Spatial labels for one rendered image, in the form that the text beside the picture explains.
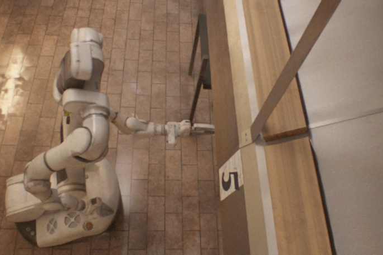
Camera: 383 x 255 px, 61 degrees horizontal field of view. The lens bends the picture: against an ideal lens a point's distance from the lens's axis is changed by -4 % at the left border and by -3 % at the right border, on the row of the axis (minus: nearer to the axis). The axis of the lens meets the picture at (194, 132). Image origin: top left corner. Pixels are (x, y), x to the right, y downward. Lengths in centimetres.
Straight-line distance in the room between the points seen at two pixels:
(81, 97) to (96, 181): 115
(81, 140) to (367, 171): 78
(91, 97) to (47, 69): 200
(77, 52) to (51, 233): 132
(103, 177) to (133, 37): 156
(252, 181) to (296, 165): 11
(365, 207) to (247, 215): 24
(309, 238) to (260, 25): 54
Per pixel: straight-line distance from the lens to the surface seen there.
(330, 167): 72
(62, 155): 113
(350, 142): 74
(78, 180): 185
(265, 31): 90
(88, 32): 132
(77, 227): 206
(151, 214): 242
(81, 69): 107
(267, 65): 84
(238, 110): 84
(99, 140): 107
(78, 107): 112
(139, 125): 165
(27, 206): 209
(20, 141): 278
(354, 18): 92
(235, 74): 90
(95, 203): 167
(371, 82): 80
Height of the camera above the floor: 234
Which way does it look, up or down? 61 degrees down
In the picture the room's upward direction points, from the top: 15 degrees clockwise
